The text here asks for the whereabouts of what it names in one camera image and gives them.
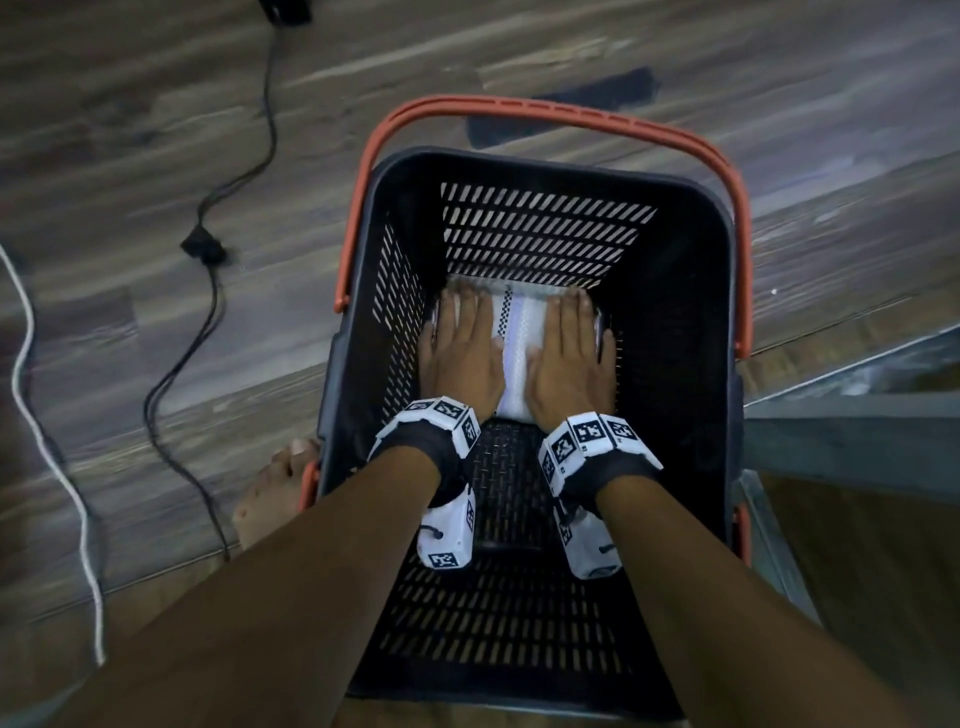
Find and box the person's right hand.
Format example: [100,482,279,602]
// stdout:
[525,289,618,435]

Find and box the person's left hand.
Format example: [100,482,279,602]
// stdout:
[417,288,508,423]

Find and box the white plastic package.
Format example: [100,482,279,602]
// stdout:
[430,273,606,426]

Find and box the person's right forearm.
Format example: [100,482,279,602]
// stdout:
[596,472,935,728]

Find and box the person's left forearm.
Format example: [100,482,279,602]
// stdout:
[45,445,444,728]

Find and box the black tape patch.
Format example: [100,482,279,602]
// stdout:
[465,66,663,150]

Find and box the person's bare foot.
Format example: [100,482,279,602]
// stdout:
[231,438,325,553]

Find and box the grey shelf unit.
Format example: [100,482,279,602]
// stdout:
[731,324,960,680]

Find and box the black plastic shopping basket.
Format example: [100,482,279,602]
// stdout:
[315,145,745,723]

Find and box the black plug adapter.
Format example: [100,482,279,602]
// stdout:
[258,0,314,28]

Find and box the white marker wrist camera band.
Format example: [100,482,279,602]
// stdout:
[366,395,483,573]
[536,411,666,582]

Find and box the orange basket handle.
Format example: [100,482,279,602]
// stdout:
[296,93,756,565]

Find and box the black power cable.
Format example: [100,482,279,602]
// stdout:
[141,15,290,565]

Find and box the white cable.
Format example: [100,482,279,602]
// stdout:
[0,241,108,669]

